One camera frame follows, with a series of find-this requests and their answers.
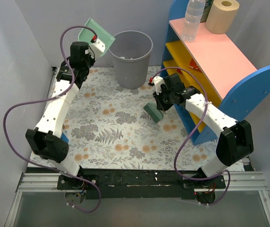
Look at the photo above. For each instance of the clear plastic water bottle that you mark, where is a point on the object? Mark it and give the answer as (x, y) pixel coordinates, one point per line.
(192, 19)

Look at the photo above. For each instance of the grey plastic waste bin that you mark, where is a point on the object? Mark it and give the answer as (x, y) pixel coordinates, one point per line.
(131, 52)

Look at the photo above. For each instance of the green hand brush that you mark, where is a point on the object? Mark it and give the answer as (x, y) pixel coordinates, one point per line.
(155, 114)

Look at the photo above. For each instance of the red packet on shelf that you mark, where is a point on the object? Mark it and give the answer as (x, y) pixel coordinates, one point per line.
(193, 65)

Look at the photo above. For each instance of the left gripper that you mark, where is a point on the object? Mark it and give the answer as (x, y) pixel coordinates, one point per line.
(90, 55)

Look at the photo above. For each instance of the green plastic dustpan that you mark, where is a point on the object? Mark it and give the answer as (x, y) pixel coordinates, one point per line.
(86, 35)

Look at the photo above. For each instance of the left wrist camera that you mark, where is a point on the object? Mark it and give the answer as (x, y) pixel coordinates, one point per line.
(98, 47)

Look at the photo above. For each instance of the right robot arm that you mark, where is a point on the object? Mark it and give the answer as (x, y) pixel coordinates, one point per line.
(235, 139)

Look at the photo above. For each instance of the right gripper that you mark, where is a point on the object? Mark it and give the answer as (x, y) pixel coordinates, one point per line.
(160, 102)

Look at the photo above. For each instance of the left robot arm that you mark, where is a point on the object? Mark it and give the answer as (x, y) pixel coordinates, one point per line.
(47, 140)

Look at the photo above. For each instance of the blue shelf unit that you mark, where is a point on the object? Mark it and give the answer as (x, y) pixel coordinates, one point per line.
(231, 81)

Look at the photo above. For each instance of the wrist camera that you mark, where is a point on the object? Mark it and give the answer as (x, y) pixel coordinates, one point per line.
(98, 47)
(156, 81)

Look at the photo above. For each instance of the brown paper roll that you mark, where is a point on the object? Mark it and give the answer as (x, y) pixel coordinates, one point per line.
(221, 16)

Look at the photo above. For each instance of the dark green can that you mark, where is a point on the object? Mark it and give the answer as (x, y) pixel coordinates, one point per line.
(208, 5)

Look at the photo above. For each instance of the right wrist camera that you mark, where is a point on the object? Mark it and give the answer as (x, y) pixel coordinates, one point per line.
(156, 81)

